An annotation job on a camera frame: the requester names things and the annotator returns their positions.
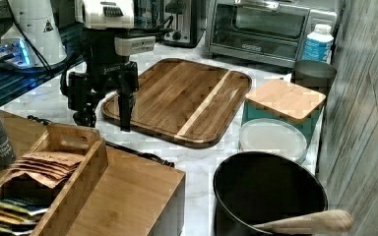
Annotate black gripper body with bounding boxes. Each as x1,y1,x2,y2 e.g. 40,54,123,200
66,29,140,111

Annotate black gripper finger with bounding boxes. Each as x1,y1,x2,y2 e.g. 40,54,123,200
118,91,136,132
73,109,96,128

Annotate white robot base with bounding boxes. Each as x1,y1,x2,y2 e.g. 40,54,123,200
1,0,67,69

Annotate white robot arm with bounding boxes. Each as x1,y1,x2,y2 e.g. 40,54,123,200
60,0,139,132

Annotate wooden tea bag organizer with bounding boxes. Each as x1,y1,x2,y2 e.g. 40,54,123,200
0,124,108,236

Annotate brown paper tea packets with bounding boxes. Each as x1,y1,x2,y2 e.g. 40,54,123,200
4,151,85,189

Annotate wooden cutting board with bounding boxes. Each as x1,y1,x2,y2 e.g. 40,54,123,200
100,58,253,149

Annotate silver black toaster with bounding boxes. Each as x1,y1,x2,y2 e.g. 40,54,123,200
133,0,207,48

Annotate colourful tea packets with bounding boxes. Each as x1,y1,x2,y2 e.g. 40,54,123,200
0,198,49,236

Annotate teal box with wooden lid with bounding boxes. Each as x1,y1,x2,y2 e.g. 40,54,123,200
242,79,326,143

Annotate clear round lidded container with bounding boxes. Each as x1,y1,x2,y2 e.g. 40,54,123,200
239,118,308,163

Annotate black pot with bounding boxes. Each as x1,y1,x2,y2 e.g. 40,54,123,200
212,151,328,236

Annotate silver toaster oven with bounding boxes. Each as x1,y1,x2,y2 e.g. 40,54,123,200
205,0,341,68

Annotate grey metal cup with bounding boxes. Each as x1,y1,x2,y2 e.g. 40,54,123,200
290,60,337,95

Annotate white blue plastic bottle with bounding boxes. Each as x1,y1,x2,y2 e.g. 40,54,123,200
301,24,334,62

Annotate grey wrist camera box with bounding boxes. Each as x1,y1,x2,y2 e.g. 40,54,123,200
114,36,156,56

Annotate wooden spoon handle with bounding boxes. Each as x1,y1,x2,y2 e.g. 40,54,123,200
254,209,354,235

